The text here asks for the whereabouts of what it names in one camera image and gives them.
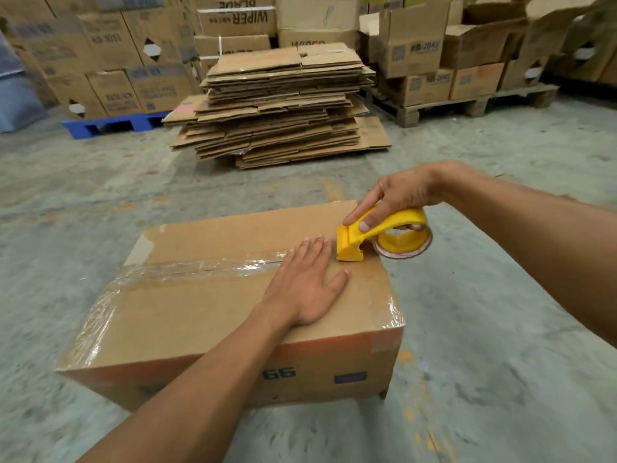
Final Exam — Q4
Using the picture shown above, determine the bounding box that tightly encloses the wooden pallet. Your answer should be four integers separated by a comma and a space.
370, 83, 560, 129

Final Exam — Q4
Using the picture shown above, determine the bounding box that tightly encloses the person's left forearm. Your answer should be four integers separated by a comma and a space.
76, 302, 296, 463

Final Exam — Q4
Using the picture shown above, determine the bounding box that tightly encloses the pile of flattened cardboard sheets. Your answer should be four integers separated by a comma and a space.
162, 41, 392, 170

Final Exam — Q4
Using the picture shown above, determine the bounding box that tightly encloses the yellow tape dispenser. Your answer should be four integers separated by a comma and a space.
335, 207, 429, 263

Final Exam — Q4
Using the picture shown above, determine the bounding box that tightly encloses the person's right forearm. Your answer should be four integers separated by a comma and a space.
434, 161, 617, 349

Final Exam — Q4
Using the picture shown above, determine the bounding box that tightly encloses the grey wrapped bundle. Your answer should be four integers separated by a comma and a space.
0, 31, 48, 135

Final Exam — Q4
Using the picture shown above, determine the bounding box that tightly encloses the person's left hand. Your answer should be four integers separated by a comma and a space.
262, 235, 352, 329

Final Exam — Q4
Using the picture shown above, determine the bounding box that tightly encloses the blue plastic pallet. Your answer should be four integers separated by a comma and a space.
61, 111, 173, 141

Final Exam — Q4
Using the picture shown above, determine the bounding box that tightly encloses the stack of cardboard boxes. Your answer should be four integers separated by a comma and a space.
359, 0, 562, 108
0, 0, 202, 120
545, 0, 617, 88
185, 0, 363, 83

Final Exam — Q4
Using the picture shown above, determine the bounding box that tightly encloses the person's right hand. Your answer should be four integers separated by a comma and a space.
342, 161, 457, 233

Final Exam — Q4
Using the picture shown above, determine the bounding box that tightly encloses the taped brown cardboard box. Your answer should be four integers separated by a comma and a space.
56, 200, 406, 413

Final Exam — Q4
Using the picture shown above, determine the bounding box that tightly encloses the clear packing tape roll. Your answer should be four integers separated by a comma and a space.
371, 221, 434, 260

